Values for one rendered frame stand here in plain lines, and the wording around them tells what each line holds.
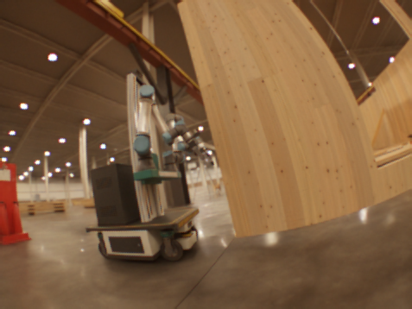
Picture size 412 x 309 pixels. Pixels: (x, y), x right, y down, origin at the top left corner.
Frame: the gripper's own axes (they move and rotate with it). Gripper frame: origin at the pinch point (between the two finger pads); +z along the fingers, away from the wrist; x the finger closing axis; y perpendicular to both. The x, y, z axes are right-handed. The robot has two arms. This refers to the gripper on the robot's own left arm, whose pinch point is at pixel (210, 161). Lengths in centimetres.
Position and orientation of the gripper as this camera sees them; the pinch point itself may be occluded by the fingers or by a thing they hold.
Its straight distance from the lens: 169.9
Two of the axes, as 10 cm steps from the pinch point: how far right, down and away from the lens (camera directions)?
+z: 5.1, 7.8, -3.7
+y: 8.0, -5.9, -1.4
